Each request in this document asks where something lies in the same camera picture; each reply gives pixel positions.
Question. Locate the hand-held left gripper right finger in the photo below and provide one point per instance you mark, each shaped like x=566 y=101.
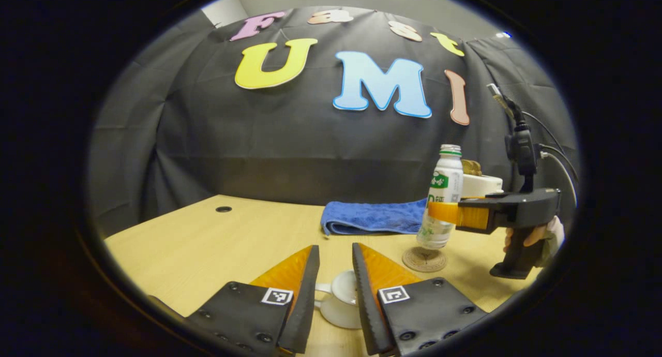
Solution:
x=364 y=305

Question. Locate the ceiling light panel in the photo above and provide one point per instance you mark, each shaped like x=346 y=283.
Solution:
x=504 y=34

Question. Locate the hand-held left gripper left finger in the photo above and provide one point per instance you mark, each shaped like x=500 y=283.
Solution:
x=305 y=305

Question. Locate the white ceramic teacup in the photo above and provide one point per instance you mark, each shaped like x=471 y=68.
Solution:
x=339 y=315

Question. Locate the brown bread slice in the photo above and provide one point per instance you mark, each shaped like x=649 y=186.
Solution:
x=471 y=167

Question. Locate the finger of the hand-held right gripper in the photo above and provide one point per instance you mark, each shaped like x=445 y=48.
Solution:
x=457 y=213

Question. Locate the blue towel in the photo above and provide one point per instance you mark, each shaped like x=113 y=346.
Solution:
x=372 y=217

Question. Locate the round wooden coaster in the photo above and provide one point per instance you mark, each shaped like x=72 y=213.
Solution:
x=424 y=260

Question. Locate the white toaster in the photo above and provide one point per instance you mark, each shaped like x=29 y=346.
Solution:
x=483 y=185

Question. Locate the white water bottle green label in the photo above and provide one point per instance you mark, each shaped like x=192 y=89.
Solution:
x=446 y=186

